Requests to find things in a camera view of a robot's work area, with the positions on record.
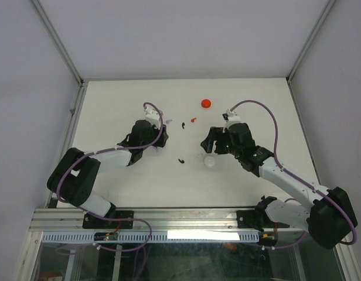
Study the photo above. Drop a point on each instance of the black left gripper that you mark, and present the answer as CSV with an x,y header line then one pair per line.
x,y
161,142

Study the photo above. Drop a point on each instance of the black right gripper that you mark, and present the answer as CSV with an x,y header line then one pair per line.
x,y
214,133

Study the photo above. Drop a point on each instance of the white earbud charging case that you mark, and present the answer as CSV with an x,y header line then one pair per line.
x,y
209,161

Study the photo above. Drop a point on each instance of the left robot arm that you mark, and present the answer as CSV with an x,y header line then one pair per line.
x,y
74,177

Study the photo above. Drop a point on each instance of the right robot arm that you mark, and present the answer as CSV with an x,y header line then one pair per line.
x,y
326,214

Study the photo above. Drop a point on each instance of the orange earbud charging case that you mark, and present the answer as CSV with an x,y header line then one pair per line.
x,y
206,103

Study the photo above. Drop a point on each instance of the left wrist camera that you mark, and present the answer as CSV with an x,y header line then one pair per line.
x,y
153,116

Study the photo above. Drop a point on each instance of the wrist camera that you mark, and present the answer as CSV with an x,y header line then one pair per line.
x,y
230,117
153,116

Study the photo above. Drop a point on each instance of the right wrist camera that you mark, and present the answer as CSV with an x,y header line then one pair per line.
x,y
230,117

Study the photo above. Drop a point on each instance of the white slotted cable duct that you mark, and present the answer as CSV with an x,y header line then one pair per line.
x,y
172,236

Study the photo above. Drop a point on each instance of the aluminium mounting rail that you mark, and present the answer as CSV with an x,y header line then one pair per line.
x,y
160,219

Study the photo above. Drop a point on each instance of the aluminium enclosure frame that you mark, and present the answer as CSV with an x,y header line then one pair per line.
x,y
314,44

